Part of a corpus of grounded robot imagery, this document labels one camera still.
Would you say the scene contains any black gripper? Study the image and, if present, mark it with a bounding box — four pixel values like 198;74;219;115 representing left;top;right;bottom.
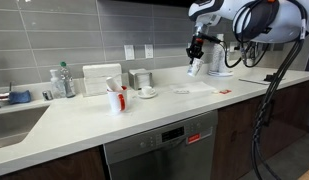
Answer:
185;33;206;65

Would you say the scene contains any small white espresso cup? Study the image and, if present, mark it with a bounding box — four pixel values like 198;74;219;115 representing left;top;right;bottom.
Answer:
141;85;156;96

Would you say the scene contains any short stack of paper cups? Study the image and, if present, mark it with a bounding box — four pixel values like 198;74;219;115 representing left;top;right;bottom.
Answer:
218;48;231;74

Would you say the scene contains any round white tray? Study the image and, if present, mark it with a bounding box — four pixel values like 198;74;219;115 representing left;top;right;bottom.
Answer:
207;69;234;78

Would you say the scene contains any small clear plastic packet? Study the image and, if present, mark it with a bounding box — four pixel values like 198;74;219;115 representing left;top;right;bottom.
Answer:
173;88;191;95

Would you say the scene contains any metal napkin dispenser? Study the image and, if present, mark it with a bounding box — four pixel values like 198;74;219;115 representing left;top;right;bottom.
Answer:
128;68;153;91

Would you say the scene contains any small white saucer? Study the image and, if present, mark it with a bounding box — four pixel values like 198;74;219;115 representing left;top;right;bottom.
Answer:
136;89;158;99

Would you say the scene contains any white flat mat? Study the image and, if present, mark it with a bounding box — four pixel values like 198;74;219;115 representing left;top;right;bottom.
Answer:
238;74;286;86

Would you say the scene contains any black object on mat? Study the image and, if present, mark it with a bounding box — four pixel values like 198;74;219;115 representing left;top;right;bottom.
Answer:
263;72;278;83

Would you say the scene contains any white object inside mug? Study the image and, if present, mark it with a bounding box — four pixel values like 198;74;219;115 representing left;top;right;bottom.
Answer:
105;76;123;93

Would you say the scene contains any stack of folded paper towels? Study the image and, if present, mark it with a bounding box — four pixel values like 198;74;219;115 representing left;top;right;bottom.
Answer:
81;63;123;97

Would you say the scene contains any stainless steel dishwasher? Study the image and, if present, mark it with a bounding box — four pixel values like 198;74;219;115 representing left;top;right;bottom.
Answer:
103;109;219;180

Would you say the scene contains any plastic bottle green cap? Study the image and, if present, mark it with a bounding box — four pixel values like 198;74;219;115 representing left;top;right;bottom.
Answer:
59;61;77;99

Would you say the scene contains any clear soap bottle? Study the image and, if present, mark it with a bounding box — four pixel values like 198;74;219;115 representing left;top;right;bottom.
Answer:
49;68;66;99

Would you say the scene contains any small metal can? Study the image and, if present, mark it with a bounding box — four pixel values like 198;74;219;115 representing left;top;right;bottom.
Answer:
41;89;54;102

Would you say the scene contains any blue sponge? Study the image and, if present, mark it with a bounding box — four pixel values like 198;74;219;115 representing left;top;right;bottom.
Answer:
7;89;32;105

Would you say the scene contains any kitchen sink basin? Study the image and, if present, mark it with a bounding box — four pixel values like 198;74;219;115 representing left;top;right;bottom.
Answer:
0;104;51;149

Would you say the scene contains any chrome faucet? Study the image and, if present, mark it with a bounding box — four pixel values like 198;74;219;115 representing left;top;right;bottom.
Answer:
0;82;13;109

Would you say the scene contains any white wall outlet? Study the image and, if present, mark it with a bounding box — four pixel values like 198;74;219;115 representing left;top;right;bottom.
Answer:
144;43;155;59

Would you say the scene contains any white wall switch plate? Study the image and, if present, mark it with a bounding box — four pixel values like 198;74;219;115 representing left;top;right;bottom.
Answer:
123;44;136;61

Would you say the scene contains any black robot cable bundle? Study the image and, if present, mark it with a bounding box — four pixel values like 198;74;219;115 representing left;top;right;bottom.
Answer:
251;33;307;180

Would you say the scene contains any white mug red handle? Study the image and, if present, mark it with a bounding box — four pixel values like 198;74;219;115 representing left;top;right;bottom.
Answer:
106;85;129;114

